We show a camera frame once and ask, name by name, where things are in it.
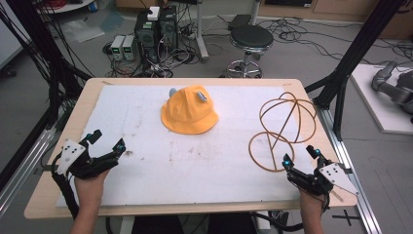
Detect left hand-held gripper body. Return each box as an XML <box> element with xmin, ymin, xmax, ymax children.
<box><xmin>56</xmin><ymin>139</ymin><xmax>120</xmax><ymax>180</ymax></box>

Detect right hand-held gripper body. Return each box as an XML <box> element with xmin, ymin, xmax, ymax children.
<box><xmin>286</xmin><ymin>157</ymin><xmax>360</xmax><ymax>197</ymax></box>

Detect person's right hand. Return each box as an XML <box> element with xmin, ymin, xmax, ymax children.
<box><xmin>298</xmin><ymin>189</ymin><xmax>327</xmax><ymax>213</ymax></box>

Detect person's left hand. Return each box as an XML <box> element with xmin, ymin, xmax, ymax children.
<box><xmin>73</xmin><ymin>168</ymin><xmax>112</xmax><ymax>209</ymax></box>

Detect yellow bucket hat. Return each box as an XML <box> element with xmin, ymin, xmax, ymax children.
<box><xmin>160</xmin><ymin>84</ymin><xmax>219</xmax><ymax>136</ymax></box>

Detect white foam mat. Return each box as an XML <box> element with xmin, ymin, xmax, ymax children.
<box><xmin>56</xmin><ymin>84</ymin><xmax>315</xmax><ymax>209</ymax></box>

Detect white platform board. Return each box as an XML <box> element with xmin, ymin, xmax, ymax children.
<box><xmin>350</xmin><ymin>62</ymin><xmax>413</xmax><ymax>137</ymax></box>

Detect person's right leg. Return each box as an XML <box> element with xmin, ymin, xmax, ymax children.
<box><xmin>206</xmin><ymin>212</ymin><xmax>258</xmax><ymax>234</ymax></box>

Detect person's leg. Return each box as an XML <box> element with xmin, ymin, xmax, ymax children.
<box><xmin>131</xmin><ymin>214</ymin><xmax>185</xmax><ymax>234</ymax></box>
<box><xmin>206</xmin><ymin>212</ymin><xmax>258</xmax><ymax>234</ymax></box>

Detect person's left leg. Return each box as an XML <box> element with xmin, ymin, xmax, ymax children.
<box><xmin>131</xmin><ymin>214</ymin><xmax>185</xmax><ymax>234</ymax></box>

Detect grey power supply unit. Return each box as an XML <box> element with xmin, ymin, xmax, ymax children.
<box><xmin>122</xmin><ymin>34</ymin><xmax>137</xmax><ymax>61</ymax></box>
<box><xmin>109</xmin><ymin>34</ymin><xmax>127</xmax><ymax>61</ymax></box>

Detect clear plastic sheet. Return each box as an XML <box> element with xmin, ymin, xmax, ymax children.
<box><xmin>60</xmin><ymin>19</ymin><xmax>106</xmax><ymax>44</ymax></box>

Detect black computer tower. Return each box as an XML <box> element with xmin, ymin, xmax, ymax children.
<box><xmin>158</xmin><ymin>6</ymin><xmax>179</xmax><ymax>51</ymax></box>
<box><xmin>133</xmin><ymin>12</ymin><xmax>161</xmax><ymax>65</ymax></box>

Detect black round stool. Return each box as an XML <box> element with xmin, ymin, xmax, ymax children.
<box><xmin>223</xmin><ymin>24</ymin><xmax>275</xmax><ymax>79</ymax></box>

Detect white box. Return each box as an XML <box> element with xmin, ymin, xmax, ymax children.
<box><xmin>146</xmin><ymin>6</ymin><xmax>161</xmax><ymax>22</ymax></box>

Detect white metal stand leg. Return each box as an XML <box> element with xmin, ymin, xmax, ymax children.
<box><xmin>194</xmin><ymin>0</ymin><xmax>210</xmax><ymax>63</ymax></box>

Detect black flat box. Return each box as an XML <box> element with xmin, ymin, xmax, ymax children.
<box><xmin>228</xmin><ymin>14</ymin><xmax>253</xmax><ymax>31</ymax></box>

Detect wooden wire hat stand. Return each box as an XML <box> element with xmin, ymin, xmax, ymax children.
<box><xmin>247</xmin><ymin>91</ymin><xmax>318</xmax><ymax>174</ymax></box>

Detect aluminium rail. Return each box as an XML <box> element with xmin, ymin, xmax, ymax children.
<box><xmin>316</xmin><ymin>104</ymin><xmax>383</xmax><ymax>234</ymax></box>
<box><xmin>0</xmin><ymin>127</ymin><xmax>58</xmax><ymax>216</ymax></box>

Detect black sleeved gripper cable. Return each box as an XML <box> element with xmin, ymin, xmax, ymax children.
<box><xmin>51</xmin><ymin>151</ymin><xmax>81</xmax><ymax>220</ymax></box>

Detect tangle of computer cables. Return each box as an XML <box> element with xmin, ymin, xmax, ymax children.
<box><xmin>102</xmin><ymin>41</ymin><xmax>203</xmax><ymax>79</ymax></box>

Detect black metal frame post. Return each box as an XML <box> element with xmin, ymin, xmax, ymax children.
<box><xmin>304</xmin><ymin>0</ymin><xmax>407</xmax><ymax>141</ymax></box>
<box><xmin>0</xmin><ymin>0</ymin><xmax>94</xmax><ymax>193</ymax></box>

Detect black floor cables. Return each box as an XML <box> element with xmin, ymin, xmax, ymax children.
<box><xmin>257</xmin><ymin>15</ymin><xmax>413</xmax><ymax>67</ymax></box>

